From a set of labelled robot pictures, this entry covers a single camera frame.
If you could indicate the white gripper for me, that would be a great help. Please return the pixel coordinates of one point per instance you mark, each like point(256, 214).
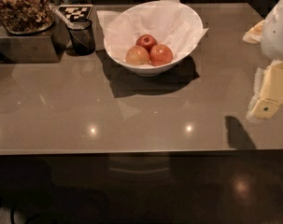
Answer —
point(277, 32)

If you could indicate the white ceramic bowl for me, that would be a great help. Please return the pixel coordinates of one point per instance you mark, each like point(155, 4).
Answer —
point(148, 68)

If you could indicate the yellowish red apple left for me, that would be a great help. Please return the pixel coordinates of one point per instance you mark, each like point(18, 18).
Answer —
point(137, 55)

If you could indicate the glass bowl of nuts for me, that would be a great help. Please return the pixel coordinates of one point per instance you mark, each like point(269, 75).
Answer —
point(24, 17)

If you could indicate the white paper liner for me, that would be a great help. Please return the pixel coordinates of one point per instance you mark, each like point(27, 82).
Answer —
point(153, 22)

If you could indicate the black mesh pen cup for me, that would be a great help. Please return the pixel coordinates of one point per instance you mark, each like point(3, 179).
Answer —
point(81, 35)

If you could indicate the black white marker card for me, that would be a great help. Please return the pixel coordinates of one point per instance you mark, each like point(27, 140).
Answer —
point(75, 12)

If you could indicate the grey metal box stand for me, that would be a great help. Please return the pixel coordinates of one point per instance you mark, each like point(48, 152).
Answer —
point(44, 47)

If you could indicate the white spoon handle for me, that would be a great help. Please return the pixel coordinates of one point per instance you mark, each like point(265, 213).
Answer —
point(57, 12)

